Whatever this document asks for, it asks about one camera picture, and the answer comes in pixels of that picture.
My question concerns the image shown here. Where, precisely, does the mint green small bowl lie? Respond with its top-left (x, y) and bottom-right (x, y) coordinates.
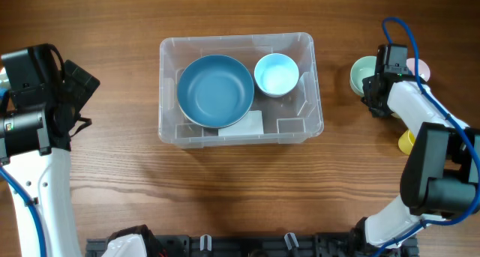
top-left (349, 56), bottom-right (377, 97)

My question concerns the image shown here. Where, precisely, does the pink plastic cup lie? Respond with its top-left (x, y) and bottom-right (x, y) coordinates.
top-left (406, 58), bottom-right (431, 82)

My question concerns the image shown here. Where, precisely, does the yellow plastic cup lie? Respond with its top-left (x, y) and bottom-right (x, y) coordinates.
top-left (397, 130), bottom-right (416, 155)

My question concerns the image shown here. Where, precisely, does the light blue small bowl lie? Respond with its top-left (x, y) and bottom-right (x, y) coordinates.
top-left (253, 53), bottom-right (299, 93)

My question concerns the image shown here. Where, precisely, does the dark blue bowl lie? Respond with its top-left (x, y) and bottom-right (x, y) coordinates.
top-left (177, 55), bottom-right (255, 108)

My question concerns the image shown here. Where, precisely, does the pink small bowl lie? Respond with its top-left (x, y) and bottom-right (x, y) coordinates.
top-left (259, 88), bottom-right (293, 98)

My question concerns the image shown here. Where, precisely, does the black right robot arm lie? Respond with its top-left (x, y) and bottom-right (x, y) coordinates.
top-left (347, 43), bottom-right (479, 256)

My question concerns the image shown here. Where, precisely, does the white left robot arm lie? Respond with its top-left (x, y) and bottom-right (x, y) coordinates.
top-left (1, 43), bottom-right (100, 256)

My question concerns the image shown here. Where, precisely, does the clear plastic storage bin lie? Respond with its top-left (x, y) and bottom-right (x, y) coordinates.
top-left (157, 32), bottom-right (325, 148)

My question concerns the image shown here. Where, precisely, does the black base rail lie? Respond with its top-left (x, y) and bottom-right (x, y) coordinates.
top-left (85, 225), bottom-right (419, 257)

